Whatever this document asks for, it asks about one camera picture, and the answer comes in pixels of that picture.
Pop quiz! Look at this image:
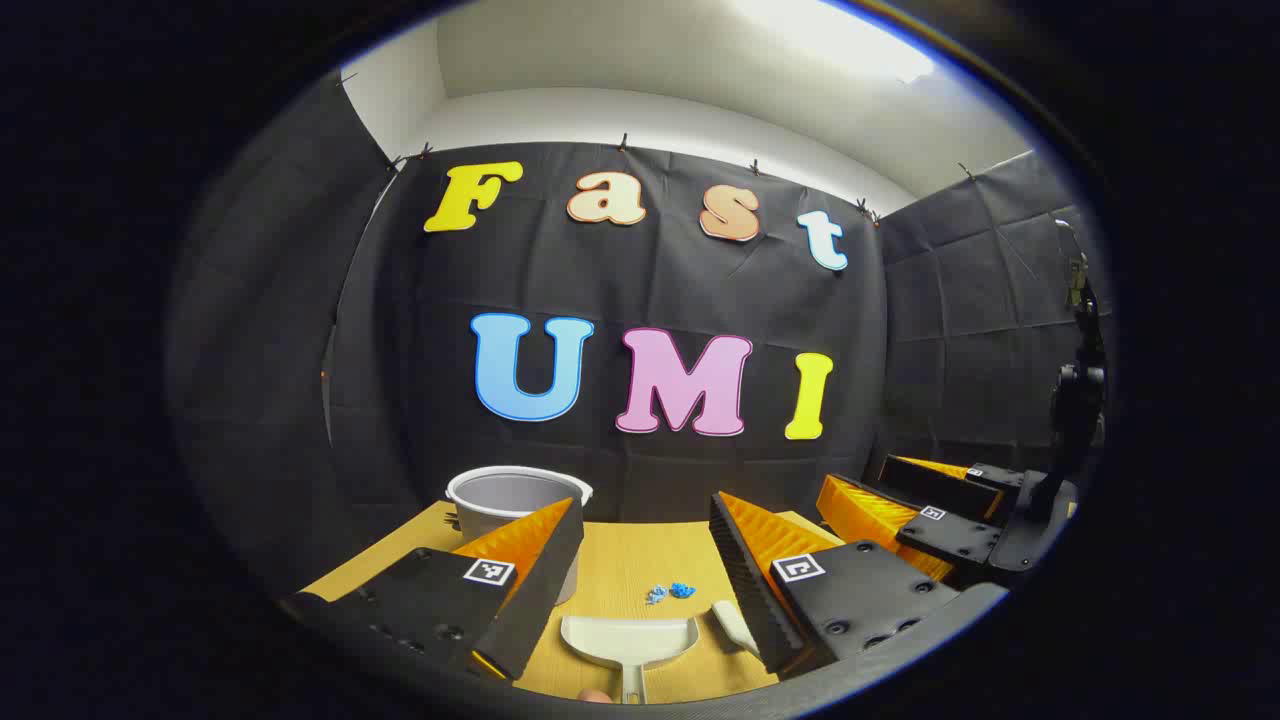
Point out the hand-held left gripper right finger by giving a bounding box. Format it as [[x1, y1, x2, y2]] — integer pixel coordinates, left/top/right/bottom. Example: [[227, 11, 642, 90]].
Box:
[[708, 489, 961, 676]]

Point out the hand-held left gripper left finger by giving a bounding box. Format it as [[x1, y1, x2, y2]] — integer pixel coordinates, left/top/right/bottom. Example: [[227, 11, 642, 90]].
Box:
[[283, 497, 586, 683]]

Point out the black articulated stand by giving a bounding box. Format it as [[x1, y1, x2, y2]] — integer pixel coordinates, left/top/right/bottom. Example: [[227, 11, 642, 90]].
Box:
[[1048, 220, 1109, 483]]

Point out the grey plastic dustpan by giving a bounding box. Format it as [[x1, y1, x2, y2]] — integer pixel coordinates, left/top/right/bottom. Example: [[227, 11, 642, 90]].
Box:
[[560, 614, 701, 705]]

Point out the wooden desktop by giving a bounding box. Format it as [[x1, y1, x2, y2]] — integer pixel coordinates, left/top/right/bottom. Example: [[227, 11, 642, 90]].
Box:
[[300, 500, 851, 703]]

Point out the white ribbed garbage bin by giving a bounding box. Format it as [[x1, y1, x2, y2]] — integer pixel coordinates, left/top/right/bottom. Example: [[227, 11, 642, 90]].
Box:
[[445, 466, 594, 606]]

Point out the small grey broom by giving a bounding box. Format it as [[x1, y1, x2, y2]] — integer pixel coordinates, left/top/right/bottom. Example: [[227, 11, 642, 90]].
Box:
[[710, 600, 764, 661]]

